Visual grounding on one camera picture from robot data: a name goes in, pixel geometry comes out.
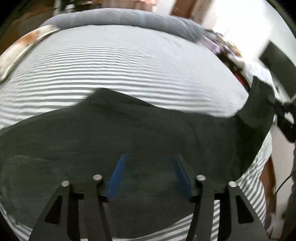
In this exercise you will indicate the rolled grey checked duvet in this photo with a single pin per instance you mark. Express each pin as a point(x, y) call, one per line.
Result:
point(174, 25)

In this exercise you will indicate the dark grey denim pants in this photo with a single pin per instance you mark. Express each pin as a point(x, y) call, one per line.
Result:
point(86, 139)

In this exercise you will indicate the brown striped side curtain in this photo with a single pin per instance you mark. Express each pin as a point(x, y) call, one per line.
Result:
point(199, 10)

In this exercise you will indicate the pile of clothes on bench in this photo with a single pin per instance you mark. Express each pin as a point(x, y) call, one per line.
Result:
point(222, 42)

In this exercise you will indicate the pink patterned curtain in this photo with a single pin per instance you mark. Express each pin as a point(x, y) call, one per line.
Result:
point(144, 5)

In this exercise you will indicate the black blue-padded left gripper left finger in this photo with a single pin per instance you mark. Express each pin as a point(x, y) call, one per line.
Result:
point(77, 210)

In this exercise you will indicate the grey white striped bed sheet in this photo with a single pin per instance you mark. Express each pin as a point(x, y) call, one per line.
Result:
point(158, 68)

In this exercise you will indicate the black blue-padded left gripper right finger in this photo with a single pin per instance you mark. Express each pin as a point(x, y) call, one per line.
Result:
point(238, 219)

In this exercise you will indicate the brown wooden door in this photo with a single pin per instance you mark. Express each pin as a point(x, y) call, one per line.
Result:
point(183, 8)

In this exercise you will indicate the floral cream pillow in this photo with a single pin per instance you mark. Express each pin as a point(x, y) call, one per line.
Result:
point(17, 51)

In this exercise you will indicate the dark wooden low cabinet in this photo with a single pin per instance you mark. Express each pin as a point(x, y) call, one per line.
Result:
point(235, 69)

